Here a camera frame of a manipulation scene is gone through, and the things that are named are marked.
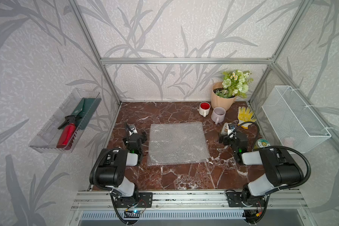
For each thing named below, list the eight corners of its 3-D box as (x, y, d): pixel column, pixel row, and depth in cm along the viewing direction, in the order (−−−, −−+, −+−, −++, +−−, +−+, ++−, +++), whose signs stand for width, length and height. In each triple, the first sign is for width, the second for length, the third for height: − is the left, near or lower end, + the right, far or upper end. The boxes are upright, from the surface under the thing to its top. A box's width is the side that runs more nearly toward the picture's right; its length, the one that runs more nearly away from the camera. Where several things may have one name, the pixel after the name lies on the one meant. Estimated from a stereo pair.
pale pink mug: (212, 125, 107) (214, 119, 100) (210, 113, 115) (212, 106, 108) (225, 125, 107) (228, 119, 100) (222, 113, 115) (224, 106, 108)
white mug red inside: (202, 118, 110) (203, 113, 105) (196, 108, 118) (197, 102, 112) (212, 115, 112) (214, 110, 107) (206, 106, 119) (207, 100, 114)
